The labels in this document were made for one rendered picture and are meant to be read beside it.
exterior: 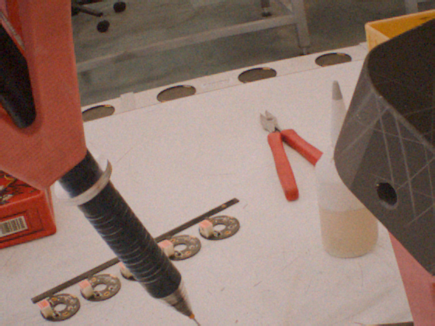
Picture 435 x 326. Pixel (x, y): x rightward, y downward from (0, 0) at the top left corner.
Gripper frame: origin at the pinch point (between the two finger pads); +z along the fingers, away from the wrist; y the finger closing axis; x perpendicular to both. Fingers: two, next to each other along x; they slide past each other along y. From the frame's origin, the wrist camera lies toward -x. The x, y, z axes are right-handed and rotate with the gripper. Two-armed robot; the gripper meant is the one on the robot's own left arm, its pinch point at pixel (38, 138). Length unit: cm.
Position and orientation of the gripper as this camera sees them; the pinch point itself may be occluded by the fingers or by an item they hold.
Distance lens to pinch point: 17.4
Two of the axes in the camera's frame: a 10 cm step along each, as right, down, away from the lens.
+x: -7.6, 6.2, -2.1
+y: -5.0, -3.4, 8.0
